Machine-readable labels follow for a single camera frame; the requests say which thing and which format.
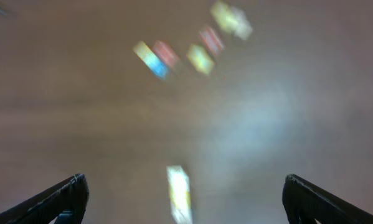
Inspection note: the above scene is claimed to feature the blue X wooden block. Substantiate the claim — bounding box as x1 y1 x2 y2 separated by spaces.
145 53 169 80

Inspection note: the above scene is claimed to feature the red M wooden block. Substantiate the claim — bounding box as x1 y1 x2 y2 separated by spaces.
153 40 180 68

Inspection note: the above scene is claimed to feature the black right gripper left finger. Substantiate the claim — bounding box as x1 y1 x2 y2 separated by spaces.
0 174 89 224

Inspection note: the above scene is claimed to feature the yellow block beside M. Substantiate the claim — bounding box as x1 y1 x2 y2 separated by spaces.
133 41 152 61

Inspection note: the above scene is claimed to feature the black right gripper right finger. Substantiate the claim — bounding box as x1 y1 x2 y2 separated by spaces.
282 174 373 224

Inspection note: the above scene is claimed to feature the plain cream wooden block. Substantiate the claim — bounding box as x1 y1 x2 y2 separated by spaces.
231 6 253 40

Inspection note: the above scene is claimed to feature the yellow top wooden block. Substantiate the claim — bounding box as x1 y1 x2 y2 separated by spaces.
210 1 237 34

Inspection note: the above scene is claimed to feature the yellow wooden block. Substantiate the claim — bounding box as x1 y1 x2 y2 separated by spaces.
187 44 215 76
210 1 237 34

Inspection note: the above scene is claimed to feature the fish picture wooden block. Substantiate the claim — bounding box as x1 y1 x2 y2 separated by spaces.
166 166 193 224

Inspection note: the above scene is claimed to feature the red top wooden block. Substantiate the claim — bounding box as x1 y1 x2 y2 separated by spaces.
199 26 225 57

